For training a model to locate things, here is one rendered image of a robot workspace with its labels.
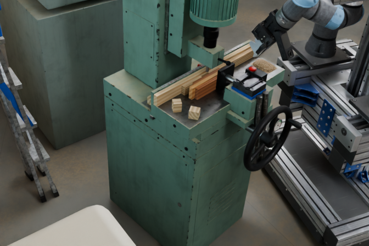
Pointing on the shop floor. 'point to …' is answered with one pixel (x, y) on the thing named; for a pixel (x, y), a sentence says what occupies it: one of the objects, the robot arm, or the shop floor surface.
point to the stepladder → (13, 119)
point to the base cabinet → (174, 181)
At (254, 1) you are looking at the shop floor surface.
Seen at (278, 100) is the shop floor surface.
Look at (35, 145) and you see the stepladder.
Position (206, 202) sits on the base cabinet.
